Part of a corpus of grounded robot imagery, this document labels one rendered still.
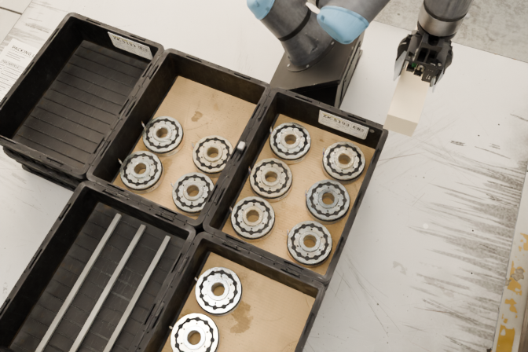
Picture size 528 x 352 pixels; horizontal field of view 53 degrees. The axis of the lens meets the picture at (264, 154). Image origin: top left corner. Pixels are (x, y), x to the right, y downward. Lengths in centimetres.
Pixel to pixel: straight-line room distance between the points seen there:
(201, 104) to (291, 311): 58
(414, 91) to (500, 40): 164
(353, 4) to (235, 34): 86
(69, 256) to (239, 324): 43
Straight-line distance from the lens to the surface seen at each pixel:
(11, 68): 182
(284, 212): 127
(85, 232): 134
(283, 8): 138
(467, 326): 142
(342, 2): 89
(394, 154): 151
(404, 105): 111
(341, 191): 127
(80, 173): 129
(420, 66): 103
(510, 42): 275
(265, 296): 122
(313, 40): 143
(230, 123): 138
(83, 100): 150
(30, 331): 134
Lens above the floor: 204
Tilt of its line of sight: 65 degrees down
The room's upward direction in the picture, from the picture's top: 4 degrees counter-clockwise
